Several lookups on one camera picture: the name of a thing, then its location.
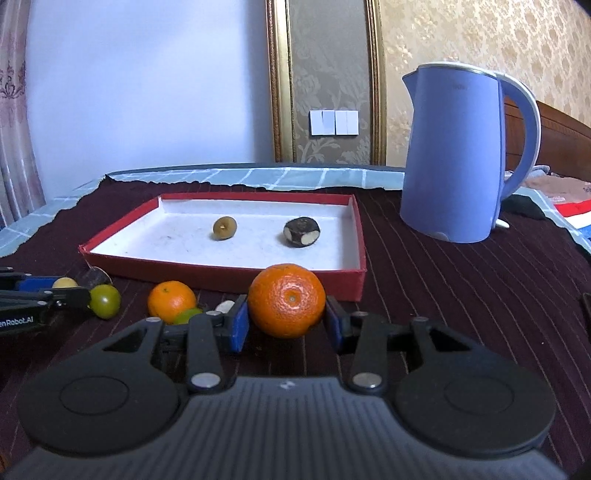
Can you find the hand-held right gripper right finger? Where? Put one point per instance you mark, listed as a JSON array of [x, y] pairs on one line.
[[334, 325]]

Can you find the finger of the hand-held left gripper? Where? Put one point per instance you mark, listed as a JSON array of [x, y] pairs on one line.
[[37, 283], [69, 296]]

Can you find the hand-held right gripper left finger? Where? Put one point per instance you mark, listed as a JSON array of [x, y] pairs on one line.
[[240, 325]]

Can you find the yellowish longan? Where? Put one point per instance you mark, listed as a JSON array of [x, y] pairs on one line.
[[225, 229], [64, 282]]

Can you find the dark water chestnut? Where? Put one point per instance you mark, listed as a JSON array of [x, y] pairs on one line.
[[225, 306], [301, 232]]

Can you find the green lime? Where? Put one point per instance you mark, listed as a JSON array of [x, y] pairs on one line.
[[187, 316], [106, 301]]

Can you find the orange tangerine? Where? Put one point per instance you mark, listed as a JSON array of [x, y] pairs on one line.
[[171, 300], [286, 300]]

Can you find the red cardboard box lid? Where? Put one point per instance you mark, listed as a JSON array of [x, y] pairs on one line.
[[184, 249]]

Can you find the patterned curtain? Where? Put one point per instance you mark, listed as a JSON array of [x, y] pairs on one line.
[[14, 138]]

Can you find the blue checkered sheet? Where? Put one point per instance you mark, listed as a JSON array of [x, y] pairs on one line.
[[286, 176]]

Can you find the white kettle base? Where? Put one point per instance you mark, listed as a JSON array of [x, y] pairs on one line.
[[501, 225]]

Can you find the blue electric kettle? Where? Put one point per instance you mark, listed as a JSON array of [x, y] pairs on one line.
[[452, 161]]

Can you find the black cloth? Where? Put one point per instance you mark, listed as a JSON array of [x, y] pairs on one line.
[[524, 206]]

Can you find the pink cloth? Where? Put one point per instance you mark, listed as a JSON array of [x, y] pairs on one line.
[[561, 187]]

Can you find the red white blue striped cloth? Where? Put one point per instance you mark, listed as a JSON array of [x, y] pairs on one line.
[[577, 214]]

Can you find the wooden chair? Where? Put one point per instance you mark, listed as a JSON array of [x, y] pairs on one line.
[[563, 138]]

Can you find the white light switch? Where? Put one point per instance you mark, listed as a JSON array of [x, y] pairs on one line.
[[333, 122]]

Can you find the gold framed wall panel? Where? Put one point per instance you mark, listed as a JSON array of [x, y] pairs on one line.
[[330, 69]]

